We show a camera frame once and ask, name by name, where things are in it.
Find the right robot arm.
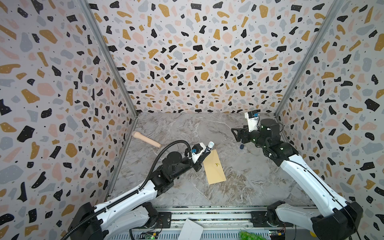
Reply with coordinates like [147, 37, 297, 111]
[231, 117, 363, 240]

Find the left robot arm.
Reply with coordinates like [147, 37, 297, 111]
[63, 152, 210, 240]

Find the left circuit board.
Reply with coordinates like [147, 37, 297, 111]
[138, 232, 159, 240]

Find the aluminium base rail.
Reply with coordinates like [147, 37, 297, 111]
[109, 206, 317, 240]

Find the right circuit board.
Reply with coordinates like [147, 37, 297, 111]
[269, 230, 286, 240]

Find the black corrugated cable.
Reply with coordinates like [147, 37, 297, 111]
[59, 139, 193, 240]

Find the white paper sheet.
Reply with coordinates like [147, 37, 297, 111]
[178, 219, 204, 240]

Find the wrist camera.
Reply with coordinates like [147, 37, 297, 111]
[244, 110, 260, 132]
[191, 143, 206, 164]

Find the circuit board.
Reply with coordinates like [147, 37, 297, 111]
[269, 230, 286, 240]
[138, 232, 159, 240]

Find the right corner aluminium post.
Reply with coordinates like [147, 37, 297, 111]
[274, 0, 344, 119]

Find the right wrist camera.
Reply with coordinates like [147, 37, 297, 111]
[244, 110, 260, 132]

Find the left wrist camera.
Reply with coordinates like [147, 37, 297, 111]
[191, 143, 206, 164]

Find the corner aluminium post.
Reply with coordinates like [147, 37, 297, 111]
[78, 0, 138, 119]
[274, 0, 344, 119]

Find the green plastic bag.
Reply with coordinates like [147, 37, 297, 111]
[239, 231, 266, 240]

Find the left corner aluminium post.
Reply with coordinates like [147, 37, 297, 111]
[78, 0, 138, 119]

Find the beige wooden stamp handle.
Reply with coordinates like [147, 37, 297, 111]
[132, 131, 162, 148]

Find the yellow paper envelope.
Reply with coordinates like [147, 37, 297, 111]
[203, 150, 227, 185]

